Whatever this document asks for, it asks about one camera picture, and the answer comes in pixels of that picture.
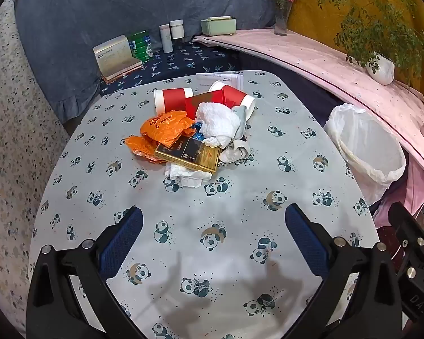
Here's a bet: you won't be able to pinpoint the gold and white box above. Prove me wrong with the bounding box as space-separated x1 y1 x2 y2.
93 35 143 81

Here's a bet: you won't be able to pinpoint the red paper cup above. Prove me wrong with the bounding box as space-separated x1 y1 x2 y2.
153 88 194 112
208 81 257 118

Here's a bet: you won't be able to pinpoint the glass vase with flowers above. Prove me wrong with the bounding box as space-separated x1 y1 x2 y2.
262 0 300 36

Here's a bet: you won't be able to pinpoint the yellow cloth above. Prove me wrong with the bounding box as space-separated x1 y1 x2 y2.
288 0 424 107

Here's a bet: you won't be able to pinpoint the pale green box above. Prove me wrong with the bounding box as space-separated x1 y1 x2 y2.
201 15 237 37

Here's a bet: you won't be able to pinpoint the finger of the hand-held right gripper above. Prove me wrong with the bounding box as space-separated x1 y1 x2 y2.
388 201 424 284

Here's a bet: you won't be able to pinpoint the navy patterned cloth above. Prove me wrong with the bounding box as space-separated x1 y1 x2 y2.
99 44 241 96

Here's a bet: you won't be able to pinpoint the gold cigarette box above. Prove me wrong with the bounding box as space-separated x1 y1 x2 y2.
153 135 222 174

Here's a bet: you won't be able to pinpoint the potted plant in white pot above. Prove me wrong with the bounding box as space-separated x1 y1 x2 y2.
318 0 424 86

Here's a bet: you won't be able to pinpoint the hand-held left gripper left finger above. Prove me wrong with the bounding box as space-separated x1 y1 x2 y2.
26 206 152 339

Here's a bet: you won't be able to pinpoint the printed paper sheets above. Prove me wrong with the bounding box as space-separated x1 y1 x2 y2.
196 72 244 90

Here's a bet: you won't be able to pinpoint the pink cloth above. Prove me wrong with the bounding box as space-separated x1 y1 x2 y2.
192 28 424 227

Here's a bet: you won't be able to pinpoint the dark purple cloth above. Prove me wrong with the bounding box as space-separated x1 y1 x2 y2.
238 55 345 128

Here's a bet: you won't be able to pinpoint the white towel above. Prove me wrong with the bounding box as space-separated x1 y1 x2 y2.
195 102 241 148

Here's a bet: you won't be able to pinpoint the orange plastic bag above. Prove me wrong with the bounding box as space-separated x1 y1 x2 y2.
124 110 196 165

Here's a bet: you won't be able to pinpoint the white tissue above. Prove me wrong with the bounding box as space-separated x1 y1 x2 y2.
165 162 213 188

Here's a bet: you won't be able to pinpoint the bin with white bag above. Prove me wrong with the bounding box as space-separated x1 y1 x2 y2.
323 103 408 206

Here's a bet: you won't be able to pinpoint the green can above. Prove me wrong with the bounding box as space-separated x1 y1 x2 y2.
129 31 154 63

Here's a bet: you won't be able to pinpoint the blue-grey cloth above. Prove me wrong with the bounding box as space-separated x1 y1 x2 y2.
14 0 295 124

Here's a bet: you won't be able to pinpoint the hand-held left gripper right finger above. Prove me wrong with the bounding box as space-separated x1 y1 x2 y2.
285 203 410 339

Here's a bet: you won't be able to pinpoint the white jar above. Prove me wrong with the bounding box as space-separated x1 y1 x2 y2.
169 19 185 40

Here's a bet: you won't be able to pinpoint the white bottle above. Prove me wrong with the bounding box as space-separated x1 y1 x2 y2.
159 25 173 53

